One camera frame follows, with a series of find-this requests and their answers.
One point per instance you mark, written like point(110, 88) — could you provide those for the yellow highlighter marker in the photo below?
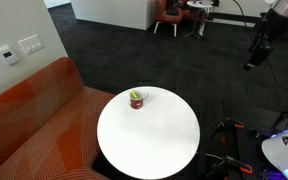
point(134, 94)

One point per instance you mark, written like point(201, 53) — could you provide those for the red patterned mug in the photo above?
point(137, 103)

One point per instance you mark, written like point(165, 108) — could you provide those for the orange chair white legs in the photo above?
point(167, 11)

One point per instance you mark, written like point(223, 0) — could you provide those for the small white side table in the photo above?
point(199, 11)

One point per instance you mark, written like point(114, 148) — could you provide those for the orange patterned sofa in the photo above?
point(48, 126)

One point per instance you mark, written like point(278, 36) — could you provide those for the black clamp orange handle upper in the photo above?
point(226, 124)

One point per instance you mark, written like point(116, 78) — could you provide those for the black clamp orange handle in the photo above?
point(226, 124)
point(229, 162)

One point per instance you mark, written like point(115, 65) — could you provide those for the white light switch plate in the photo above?
point(31, 44)

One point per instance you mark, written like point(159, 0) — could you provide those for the black clamp orange handle lower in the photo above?
point(229, 162)

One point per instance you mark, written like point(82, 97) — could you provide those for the white wall thermostat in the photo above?
point(7, 55)

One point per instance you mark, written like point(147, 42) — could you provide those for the black camera on stand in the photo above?
point(273, 25)

